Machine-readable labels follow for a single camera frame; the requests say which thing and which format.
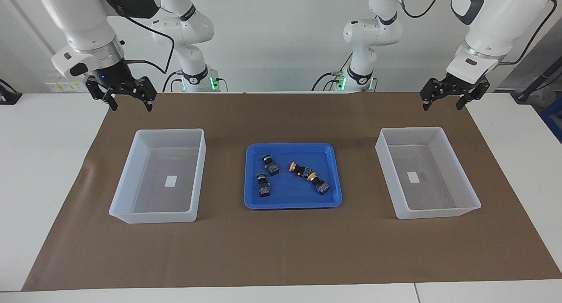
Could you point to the blue crate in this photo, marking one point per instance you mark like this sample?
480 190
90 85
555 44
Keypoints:
553 118

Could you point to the translucent white plastic box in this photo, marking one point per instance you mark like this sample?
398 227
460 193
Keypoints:
131 180
461 180

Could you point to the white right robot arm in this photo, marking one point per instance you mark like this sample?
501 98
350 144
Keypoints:
83 26

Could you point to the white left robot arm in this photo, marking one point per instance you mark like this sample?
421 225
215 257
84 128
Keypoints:
496 22

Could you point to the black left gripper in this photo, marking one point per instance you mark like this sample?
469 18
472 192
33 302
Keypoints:
452 87

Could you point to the wall outlet box yellow labels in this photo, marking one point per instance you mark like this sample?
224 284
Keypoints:
63 87

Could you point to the green push button switch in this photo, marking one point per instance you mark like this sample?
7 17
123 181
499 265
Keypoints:
271 164
263 186

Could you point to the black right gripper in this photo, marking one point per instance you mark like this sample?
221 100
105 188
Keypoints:
116 79

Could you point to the brown table mat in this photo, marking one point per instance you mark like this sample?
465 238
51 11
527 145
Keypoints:
281 250

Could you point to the black metal stand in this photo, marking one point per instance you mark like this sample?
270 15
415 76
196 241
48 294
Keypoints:
538 81

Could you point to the blue plastic tray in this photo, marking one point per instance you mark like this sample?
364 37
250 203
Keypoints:
290 193

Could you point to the yellow push button switch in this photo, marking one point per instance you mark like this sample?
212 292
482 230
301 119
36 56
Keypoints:
300 169
319 184

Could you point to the black device on table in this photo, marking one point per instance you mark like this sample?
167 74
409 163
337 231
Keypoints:
9 95

